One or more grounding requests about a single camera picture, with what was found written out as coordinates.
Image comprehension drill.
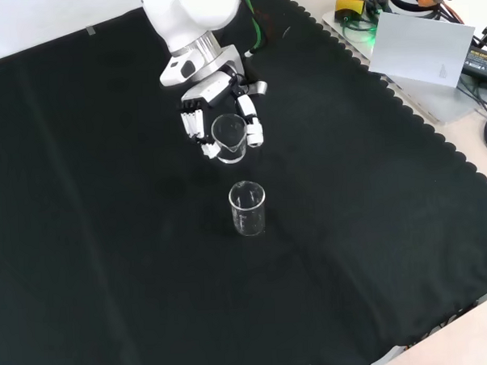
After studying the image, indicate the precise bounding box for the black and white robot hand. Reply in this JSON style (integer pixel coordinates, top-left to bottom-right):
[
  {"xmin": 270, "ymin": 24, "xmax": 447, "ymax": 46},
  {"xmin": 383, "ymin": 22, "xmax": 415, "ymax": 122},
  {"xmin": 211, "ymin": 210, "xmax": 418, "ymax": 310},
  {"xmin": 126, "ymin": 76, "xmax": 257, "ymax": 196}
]
[{"xmin": 176, "ymin": 67, "xmax": 272, "ymax": 162}]

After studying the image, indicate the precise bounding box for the clear graduated glass beaker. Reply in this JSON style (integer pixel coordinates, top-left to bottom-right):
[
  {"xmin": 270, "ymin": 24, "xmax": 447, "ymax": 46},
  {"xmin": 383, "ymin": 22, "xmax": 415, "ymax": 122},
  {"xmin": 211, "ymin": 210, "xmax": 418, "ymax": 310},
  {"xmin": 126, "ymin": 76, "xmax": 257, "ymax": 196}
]
[
  {"xmin": 227, "ymin": 180, "xmax": 268, "ymax": 237},
  {"xmin": 210, "ymin": 113, "xmax": 250, "ymax": 166}
]

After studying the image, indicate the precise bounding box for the black bench cloth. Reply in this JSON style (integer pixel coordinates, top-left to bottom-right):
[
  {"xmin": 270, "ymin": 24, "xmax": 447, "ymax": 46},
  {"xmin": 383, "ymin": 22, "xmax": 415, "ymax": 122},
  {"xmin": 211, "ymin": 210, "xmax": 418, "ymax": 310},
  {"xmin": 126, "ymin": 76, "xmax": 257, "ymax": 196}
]
[{"xmin": 0, "ymin": 0, "xmax": 487, "ymax": 365}]

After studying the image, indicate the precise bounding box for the pale grey board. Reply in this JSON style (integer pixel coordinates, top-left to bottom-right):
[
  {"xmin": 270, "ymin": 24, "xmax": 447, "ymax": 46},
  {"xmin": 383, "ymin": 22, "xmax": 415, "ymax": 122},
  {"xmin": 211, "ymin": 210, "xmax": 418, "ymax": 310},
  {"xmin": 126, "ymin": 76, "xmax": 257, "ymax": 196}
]
[{"xmin": 366, "ymin": 8, "xmax": 479, "ymax": 92}]

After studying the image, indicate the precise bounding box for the black power adapter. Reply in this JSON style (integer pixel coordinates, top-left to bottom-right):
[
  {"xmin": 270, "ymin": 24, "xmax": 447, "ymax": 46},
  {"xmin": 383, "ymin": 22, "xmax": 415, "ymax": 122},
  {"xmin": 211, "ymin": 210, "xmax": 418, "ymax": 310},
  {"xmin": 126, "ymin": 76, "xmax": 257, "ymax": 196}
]
[{"xmin": 459, "ymin": 46, "xmax": 487, "ymax": 81}]

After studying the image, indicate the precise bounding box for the beige board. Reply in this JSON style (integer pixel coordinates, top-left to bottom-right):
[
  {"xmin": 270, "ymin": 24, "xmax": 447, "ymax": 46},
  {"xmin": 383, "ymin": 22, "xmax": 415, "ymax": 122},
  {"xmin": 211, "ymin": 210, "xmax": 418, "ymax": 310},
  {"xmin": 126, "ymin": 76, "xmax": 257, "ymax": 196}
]
[{"xmin": 377, "ymin": 291, "xmax": 487, "ymax": 365}]

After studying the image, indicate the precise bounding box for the green cable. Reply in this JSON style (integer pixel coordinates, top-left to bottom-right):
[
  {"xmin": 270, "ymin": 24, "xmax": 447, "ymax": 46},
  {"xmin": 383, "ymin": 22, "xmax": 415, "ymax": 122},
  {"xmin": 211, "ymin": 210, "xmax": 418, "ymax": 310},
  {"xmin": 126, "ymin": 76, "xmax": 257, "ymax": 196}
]
[{"xmin": 241, "ymin": 0, "xmax": 272, "ymax": 57}]

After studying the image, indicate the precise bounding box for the grey metal base plate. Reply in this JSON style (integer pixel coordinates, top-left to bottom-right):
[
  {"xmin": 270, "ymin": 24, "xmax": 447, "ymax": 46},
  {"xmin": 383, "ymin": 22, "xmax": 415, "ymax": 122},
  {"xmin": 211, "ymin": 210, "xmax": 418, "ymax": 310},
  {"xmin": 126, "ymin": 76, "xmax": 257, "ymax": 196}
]
[{"xmin": 320, "ymin": 2, "xmax": 487, "ymax": 130}]

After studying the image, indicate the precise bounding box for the orange cable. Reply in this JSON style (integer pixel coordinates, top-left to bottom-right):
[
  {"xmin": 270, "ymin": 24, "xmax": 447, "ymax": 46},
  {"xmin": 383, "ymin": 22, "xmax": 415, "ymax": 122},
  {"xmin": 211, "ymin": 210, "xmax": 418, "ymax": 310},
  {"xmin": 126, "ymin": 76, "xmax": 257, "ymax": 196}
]
[{"xmin": 411, "ymin": 0, "xmax": 464, "ymax": 27}]

